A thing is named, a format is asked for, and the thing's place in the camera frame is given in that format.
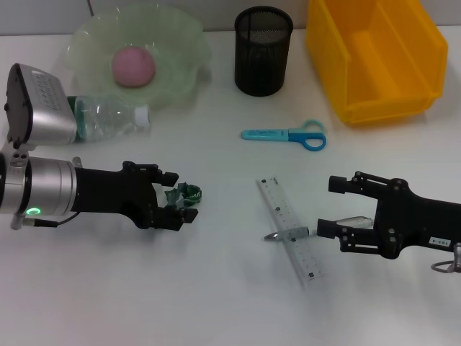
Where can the translucent green fruit plate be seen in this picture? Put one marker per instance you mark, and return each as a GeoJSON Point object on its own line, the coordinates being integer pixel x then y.
{"type": "Point", "coordinates": [173, 54]}

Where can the blue capped scissors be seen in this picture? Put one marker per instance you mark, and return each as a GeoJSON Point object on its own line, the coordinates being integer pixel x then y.
{"type": "Point", "coordinates": [266, 135]}

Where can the green plastic wrapper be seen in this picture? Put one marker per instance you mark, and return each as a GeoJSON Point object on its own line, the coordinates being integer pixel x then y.
{"type": "Point", "coordinates": [187, 192]}

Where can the clear plastic ruler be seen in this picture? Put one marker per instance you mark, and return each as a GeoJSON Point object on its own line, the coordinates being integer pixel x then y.
{"type": "Point", "coordinates": [284, 216]}

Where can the yellow plastic bin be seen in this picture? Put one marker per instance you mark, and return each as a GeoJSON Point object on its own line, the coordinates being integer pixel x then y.
{"type": "Point", "coordinates": [378, 65]}

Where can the silver white ballpoint pen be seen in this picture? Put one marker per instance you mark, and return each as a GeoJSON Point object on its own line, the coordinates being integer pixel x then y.
{"type": "Point", "coordinates": [354, 221]}

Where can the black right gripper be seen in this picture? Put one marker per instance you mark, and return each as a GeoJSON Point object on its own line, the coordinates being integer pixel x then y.
{"type": "Point", "coordinates": [417, 223]}

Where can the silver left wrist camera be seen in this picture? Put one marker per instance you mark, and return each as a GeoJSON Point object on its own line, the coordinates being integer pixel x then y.
{"type": "Point", "coordinates": [43, 108]}

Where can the pink peach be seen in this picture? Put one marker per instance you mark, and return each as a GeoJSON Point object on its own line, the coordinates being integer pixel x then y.
{"type": "Point", "coordinates": [133, 66]}

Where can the clear green-label water bottle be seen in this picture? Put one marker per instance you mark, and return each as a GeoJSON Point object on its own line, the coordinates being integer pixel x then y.
{"type": "Point", "coordinates": [108, 115]}

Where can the black mesh pen cup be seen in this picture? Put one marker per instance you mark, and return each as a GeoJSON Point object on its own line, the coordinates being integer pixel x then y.
{"type": "Point", "coordinates": [263, 54]}

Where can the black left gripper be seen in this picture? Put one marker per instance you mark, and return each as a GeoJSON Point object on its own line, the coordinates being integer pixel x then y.
{"type": "Point", "coordinates": [115, 194]}

